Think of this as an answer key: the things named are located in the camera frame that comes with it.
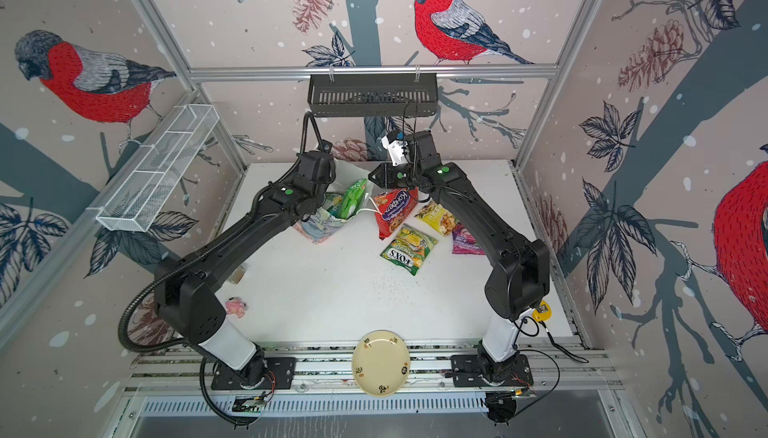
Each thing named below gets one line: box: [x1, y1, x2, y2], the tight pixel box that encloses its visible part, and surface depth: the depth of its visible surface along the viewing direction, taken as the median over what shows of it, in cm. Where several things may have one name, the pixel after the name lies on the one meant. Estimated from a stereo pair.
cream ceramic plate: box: [352, 330, 412, 397], surface depth 76 cm
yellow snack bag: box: [414, 202, 460, 236], surface depth 103 cm
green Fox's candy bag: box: [379, 223, 438, 276], surface depth 95 cm
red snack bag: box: [374, 187, 419, 241], surface depth 97 cm
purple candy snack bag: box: [452, 222, 486, 255], surface depth 97 cm
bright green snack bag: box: [338, 178, 368, 219], surface depth 92 cm
